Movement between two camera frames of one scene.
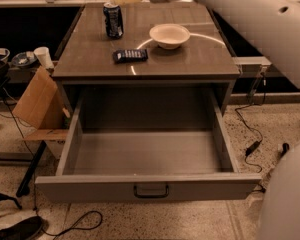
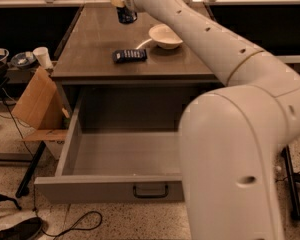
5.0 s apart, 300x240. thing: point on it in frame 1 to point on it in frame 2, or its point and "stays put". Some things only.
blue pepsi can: (114, 19) to (126, 14)
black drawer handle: (150, 195) stays put
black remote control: (130, 56) stays put
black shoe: (25, 229) stays put
